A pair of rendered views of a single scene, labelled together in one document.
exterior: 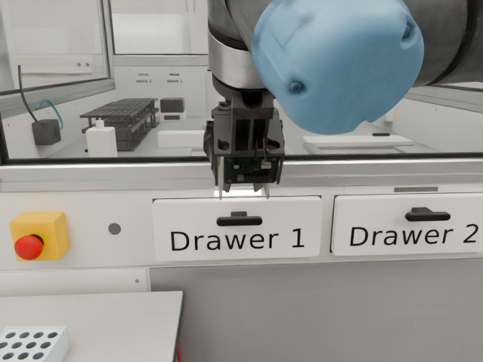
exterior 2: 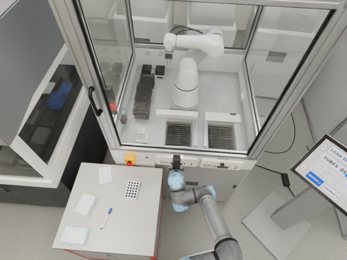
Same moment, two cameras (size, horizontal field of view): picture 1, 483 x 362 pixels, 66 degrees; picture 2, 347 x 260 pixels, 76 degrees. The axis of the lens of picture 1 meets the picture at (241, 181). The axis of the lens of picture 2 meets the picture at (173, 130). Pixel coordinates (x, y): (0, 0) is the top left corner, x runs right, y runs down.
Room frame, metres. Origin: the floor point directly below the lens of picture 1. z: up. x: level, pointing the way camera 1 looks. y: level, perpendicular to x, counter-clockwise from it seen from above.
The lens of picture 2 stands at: (-0.15, -0.03, 2.29)
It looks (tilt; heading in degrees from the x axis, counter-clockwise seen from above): 54 degrees down; 5
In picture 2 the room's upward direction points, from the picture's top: 2 degrees clockwise
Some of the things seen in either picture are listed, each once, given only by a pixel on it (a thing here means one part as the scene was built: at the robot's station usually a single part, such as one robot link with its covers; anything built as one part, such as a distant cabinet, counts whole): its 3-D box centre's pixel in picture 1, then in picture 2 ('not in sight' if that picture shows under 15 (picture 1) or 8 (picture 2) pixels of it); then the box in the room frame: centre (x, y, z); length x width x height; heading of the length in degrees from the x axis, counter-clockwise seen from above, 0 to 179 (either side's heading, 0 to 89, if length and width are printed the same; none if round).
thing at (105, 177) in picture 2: not in sight; (105, 175); (0.46, 0.51, 0.77); 0.13 x 0.09 x 0.02; 20
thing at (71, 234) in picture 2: not in sight; (75, 235); (0.05, 0.57, 0.78); 0.15 x 0.10 x 0.04; 90
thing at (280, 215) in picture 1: (238, 228); (176, 161); (0.60, 0.01, 0.87); 0.29 x 0.02 x 0.11; 93
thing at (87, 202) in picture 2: not in sight; (85, 205); (0.23, 0.56, 0.79); 0.13 x 0.09 x 0.05; 170
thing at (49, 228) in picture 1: (39, 236); (130, 159); (0.56, 0.33, 0.88); 0.07 x 0.05 x 0.07; 93
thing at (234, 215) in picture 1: (238, 217); not in sight; (0.57, 0.00, 0.91); 0.07 x 0.04 x 0.01; 93
